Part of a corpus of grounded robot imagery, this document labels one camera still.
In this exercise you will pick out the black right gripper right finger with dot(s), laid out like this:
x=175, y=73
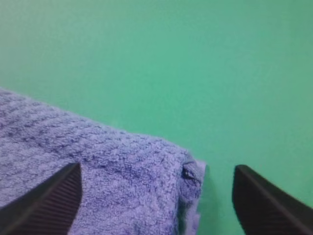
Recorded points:
x=264, y=209

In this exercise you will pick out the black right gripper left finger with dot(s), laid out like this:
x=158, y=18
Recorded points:
x=48, y=209

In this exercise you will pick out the blue waffle-weave towel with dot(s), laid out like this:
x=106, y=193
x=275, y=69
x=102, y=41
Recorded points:
x=133, y=184

